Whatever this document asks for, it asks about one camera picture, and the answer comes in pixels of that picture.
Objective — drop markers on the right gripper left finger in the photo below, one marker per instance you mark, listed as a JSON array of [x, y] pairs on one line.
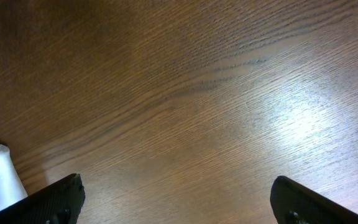
[[59, 203]]

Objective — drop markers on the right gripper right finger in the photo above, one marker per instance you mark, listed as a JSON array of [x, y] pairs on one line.
[[292, 202]]

